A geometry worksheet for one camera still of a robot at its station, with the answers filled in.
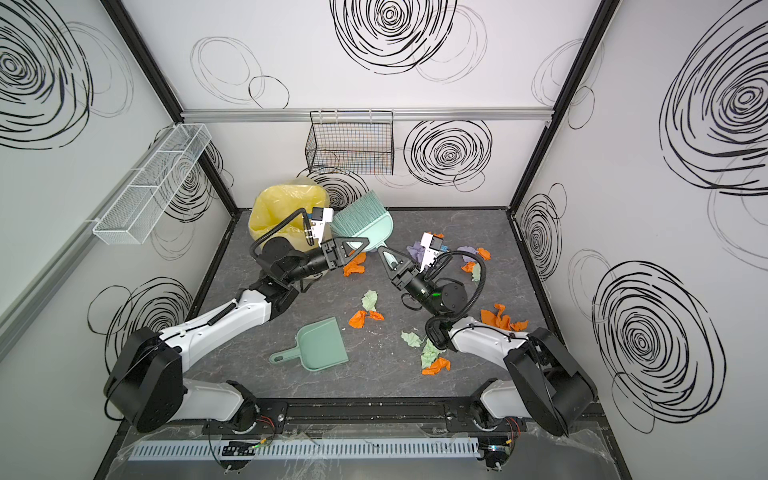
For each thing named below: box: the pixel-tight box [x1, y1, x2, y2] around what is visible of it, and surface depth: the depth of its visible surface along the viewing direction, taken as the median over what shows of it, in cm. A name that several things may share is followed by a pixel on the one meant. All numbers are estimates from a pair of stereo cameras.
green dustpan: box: [269, 317, 349, 372], surface depth 88 cm
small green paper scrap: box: [400, 330, 422, 348], surface depth 88 cm
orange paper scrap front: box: [421, 357, 451, 376], surface depth 83 cm
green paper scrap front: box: [420, 338, 441, 369], surface depth 84 cm
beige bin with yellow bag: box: [248, 184, 330, 253], surface depth 93 cm
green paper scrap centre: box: [361, 290, 378, 312], surface depth 96 cm
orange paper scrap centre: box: [348, 310, 385, 329], surface depth 93 cm
